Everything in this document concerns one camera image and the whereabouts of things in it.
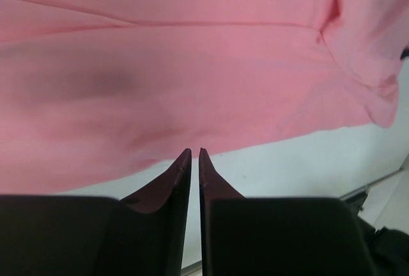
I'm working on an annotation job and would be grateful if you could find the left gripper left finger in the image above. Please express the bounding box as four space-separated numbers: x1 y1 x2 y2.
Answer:
1 149 192 275

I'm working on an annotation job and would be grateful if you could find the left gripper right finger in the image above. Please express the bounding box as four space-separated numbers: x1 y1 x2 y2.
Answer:
199 149 377 275

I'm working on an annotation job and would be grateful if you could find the light pink t shirt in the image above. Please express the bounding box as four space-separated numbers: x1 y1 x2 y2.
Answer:
1 0 408 194

